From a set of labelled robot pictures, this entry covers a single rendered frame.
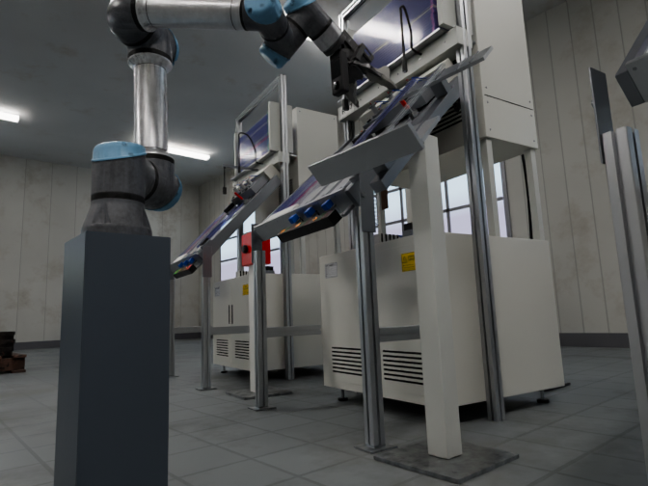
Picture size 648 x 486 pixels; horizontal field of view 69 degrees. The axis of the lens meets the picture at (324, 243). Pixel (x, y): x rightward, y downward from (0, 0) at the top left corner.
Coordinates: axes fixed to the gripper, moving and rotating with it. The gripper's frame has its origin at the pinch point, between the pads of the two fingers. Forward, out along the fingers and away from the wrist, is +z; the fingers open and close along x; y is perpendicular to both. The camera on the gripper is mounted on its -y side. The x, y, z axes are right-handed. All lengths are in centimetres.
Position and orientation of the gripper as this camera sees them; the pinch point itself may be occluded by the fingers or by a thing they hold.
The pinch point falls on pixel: (376, 100)
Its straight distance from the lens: 142.1
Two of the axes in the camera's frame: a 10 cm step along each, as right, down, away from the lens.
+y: 3.6, -8.2, 4.4
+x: -6.5, 1.2, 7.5
